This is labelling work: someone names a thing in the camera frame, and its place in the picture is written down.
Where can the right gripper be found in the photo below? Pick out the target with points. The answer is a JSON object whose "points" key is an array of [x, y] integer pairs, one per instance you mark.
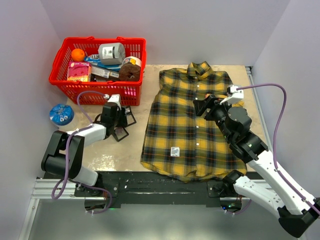
{"points": [[200, 106]]}

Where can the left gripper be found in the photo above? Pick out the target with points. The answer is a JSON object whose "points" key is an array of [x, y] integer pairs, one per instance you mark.
{"points": [[123, 119]]}

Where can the yellow plaid shirt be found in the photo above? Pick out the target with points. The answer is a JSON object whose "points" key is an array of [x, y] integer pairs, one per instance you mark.
{"points": [[177, 142]]}

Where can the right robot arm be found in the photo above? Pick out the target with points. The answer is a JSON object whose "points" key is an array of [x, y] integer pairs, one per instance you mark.
{"points": [[295, 208]]}

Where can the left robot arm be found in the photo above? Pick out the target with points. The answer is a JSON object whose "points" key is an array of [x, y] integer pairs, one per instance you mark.
{"points": [[64, 154]]}

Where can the brown chocolate donut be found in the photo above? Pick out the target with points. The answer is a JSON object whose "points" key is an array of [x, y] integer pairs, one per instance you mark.
{"points": [[130, 72]]}

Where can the blue white flat box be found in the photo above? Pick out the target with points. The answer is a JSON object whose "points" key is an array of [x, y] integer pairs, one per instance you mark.
{"points": [[100, 69]]}

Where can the blue lidded plastic tub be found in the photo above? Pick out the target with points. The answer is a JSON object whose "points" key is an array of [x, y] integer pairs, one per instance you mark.
{"points": [[63, 117]]}

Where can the red plastic shopping basket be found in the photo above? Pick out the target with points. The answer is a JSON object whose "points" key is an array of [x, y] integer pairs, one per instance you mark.
{"points": [[129, 91]]}

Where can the white paper cup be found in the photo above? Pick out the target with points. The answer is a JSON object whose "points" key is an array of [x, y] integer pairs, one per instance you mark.
{"points": [[132, 60]]}

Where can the pink snack box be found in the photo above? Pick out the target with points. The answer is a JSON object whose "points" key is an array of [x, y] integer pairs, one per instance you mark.
{"points": [[79, 72]]}

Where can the grey cylindrical can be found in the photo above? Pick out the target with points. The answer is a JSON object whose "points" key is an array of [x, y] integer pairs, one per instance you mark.
{"points": [[112, 53]]}

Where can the orange fruit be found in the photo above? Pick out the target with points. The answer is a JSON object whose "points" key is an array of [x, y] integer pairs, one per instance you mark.
{"points": [[78, 55]]}

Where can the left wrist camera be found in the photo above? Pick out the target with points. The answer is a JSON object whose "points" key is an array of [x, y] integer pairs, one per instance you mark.
{"points": [[114, 98]]}

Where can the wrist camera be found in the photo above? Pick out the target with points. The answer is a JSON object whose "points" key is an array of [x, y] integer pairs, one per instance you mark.
{"points": [[234, 95], [114, 98]]}

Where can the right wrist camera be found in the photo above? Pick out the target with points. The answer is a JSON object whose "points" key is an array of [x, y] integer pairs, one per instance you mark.
{"points": [[234, 95]]}

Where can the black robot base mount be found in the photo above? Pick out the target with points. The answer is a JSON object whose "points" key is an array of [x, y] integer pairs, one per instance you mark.
{"points": [[150, 188]]}

